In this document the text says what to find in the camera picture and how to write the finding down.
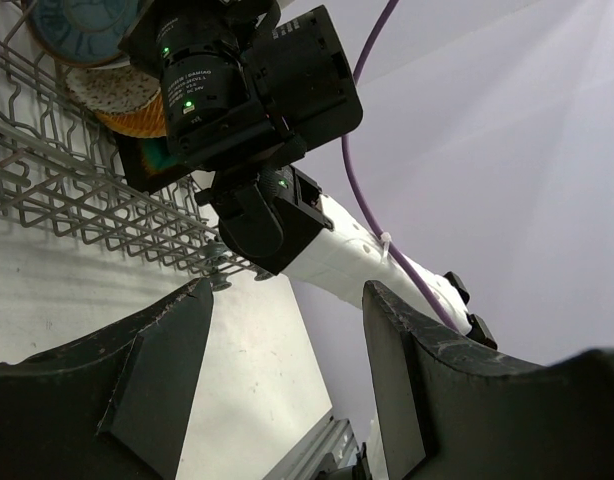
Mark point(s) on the green square glazed plate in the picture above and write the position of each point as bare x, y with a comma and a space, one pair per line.
147, 163

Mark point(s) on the white plate striped rim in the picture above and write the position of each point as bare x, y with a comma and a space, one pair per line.
121, 61

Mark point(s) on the speckled beige oval plate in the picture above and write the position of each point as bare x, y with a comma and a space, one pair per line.
112, 91

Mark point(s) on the dark teal round plate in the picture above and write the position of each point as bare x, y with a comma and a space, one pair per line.
85, 31

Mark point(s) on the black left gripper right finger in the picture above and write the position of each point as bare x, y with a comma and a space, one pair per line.
451, 408

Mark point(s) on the aluminium frame rails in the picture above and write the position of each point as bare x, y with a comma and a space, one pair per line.
328, 446

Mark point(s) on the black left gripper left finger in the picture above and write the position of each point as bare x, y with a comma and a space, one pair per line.
114, 404

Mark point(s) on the grey wire dish rack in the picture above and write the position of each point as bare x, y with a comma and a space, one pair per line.
61, 171

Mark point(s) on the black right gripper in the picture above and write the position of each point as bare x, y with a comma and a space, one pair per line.
217, 100

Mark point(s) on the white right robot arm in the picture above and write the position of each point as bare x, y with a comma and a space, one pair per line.
281, 221

